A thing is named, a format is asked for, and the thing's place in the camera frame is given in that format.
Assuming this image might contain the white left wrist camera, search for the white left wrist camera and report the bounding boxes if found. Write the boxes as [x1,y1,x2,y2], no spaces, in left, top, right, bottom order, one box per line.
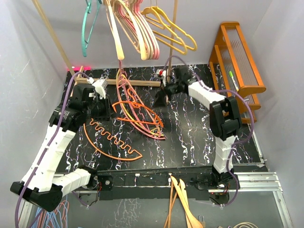
[87,77,107,99]

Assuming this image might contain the orange wooden shelf rack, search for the orange wooden shelf rack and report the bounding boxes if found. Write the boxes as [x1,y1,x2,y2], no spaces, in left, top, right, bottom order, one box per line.
[209,22,266,122]

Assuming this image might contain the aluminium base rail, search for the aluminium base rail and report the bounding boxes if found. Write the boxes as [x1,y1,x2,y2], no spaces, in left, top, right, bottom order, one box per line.
[209,172,283,192]

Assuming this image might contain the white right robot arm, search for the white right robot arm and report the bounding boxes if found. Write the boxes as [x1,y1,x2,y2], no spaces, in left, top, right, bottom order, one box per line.
[153,66,241,189]

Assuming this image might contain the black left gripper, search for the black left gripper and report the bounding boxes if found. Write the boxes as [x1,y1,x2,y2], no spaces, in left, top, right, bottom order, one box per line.
[84,95,118,122]

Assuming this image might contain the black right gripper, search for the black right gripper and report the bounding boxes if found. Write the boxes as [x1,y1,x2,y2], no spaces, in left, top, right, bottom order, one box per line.
[152,79,181,108]

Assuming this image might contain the green white marker pen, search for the green white marker pen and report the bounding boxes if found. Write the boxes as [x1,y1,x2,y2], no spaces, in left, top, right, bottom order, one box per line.
[229,71,239,92]

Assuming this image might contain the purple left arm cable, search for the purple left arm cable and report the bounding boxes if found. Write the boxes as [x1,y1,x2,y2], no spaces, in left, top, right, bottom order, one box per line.
[14,71,92,228]

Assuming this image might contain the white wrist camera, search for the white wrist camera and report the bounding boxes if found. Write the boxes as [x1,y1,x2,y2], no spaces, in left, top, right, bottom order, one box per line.
[156,69,167,86]
[87,77,107,99]

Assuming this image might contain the yellow velvet hanger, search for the yellow velvet hanger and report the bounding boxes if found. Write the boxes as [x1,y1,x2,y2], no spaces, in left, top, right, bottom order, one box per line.
[140,7,188,55]
[152,6,198,51]

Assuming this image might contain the wooden hangers on floor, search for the wooden hangers on floor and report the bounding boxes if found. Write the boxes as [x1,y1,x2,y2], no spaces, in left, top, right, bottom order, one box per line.
[163,174,205,228]

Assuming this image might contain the pink tape strip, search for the pink tape strip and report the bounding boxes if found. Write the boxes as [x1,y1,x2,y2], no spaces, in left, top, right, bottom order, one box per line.
[72,67,92,71]

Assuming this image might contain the yellow wavy wire hanger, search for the yellow wavy wire hanger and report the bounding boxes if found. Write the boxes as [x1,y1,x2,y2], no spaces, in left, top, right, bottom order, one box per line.
[118,71,164,138]

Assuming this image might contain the orange thin hanger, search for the orange thin hanger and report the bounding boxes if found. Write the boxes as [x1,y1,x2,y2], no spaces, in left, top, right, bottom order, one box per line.
[112,87,164,130]

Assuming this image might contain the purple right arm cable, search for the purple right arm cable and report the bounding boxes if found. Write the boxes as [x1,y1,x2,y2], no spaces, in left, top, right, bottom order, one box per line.
[163,56,255,207]

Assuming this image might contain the pink plastic hanger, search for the pink plastic hanger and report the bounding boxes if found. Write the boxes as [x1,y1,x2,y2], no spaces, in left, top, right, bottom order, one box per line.
[128,0,160,60]
[111,0,160,60]

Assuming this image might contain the wooden clothes rack frame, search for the wooden clothes rack frame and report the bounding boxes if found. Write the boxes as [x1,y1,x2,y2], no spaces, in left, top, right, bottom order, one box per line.
[32,0,180,87]

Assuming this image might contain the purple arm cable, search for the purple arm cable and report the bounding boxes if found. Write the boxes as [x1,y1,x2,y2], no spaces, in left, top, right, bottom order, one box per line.
[163,56,255,207]
[14,71,92,228]

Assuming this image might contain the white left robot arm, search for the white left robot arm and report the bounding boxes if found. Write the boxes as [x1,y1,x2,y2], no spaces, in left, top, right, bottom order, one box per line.
[10,80,115,212]

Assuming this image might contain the blue wire hangers pile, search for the blue wire hangers pile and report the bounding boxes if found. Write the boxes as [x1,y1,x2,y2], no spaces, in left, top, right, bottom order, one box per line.
[30,199,69,228]

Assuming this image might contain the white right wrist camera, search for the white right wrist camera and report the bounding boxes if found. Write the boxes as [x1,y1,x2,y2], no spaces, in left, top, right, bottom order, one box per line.
[156,69,167,86]

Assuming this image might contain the teal thin hanger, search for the teal thin hanger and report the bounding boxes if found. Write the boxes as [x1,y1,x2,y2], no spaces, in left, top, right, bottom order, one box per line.
[81,0,103,57]

